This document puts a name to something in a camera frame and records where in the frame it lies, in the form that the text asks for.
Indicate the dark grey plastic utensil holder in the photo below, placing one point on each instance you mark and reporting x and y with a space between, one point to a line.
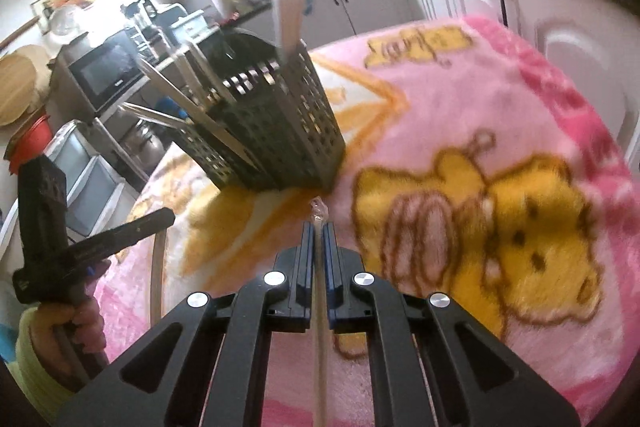
290 127

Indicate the person's left forearm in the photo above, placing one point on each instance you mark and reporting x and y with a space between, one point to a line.
40 367

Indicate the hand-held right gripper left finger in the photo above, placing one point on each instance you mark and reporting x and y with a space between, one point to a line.
307 267

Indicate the round wooden board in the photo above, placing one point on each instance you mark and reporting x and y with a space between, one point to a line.
20 82

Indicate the wooden rolling pin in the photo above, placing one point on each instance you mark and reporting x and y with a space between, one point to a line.
20 34

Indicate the pink printed blanket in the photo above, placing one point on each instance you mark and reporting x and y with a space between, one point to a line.
450 107

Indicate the grey plastic drawer unit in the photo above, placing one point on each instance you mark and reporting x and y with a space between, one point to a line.
95 187

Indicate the black blender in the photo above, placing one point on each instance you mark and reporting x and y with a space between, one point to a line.
142 14

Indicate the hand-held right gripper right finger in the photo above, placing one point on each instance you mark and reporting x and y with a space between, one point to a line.
330 267

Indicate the black microwave oven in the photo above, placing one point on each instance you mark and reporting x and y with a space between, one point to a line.
107 67

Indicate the blue-grey plastic container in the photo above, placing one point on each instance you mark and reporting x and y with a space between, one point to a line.
192 24

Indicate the white plastic dish cover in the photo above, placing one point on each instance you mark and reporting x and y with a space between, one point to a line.
65 19

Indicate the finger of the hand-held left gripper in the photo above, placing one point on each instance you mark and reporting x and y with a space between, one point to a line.
135 229

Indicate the person's left hand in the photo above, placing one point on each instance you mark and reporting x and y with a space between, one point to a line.
90 317

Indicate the metal pot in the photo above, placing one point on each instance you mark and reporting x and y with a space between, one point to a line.
145 142

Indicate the red plastic bucket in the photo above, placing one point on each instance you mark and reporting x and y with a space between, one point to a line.
32 139

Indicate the white kitchen cabinets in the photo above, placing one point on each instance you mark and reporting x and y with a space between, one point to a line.
375 2

